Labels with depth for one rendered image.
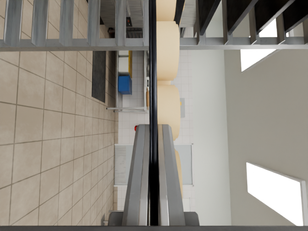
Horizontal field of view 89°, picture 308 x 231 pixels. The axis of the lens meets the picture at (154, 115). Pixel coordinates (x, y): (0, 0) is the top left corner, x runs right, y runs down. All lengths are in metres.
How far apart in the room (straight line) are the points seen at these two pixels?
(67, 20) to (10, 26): 0.19
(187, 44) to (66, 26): 0.41
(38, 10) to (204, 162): 4.27
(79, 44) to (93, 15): 0.11
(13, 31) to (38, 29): 0.09
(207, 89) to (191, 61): 0.89
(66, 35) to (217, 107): 4.20
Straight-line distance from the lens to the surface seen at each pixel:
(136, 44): 0.58
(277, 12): 0.60
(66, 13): 0.71
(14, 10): 0.81
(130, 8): 3.18
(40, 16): 0.75
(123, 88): 3.75
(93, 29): 0.64
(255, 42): 0.67
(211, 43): 0.61
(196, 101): 4.41
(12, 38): 0.76
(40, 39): 0.70
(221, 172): 4.70
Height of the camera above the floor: 1.07
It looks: level
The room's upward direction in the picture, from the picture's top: 90 degrees clockwise
